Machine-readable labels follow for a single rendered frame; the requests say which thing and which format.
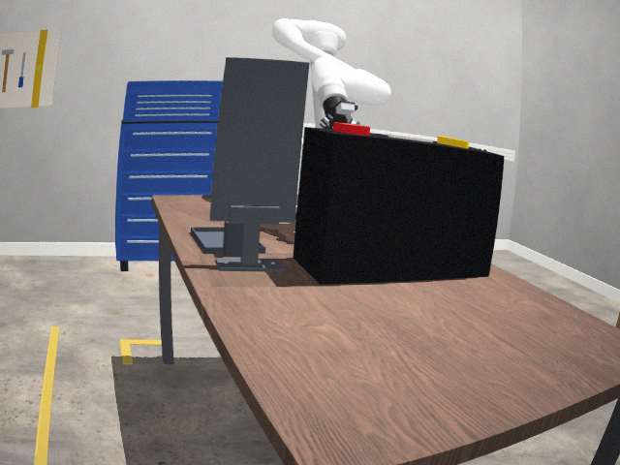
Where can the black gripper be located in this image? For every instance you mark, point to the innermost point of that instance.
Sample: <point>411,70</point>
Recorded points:
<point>330,113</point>

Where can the yellow rectangular block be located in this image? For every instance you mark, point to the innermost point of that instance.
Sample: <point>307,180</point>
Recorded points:
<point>453,142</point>

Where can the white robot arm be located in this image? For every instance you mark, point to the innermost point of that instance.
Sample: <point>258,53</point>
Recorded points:
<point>314,40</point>

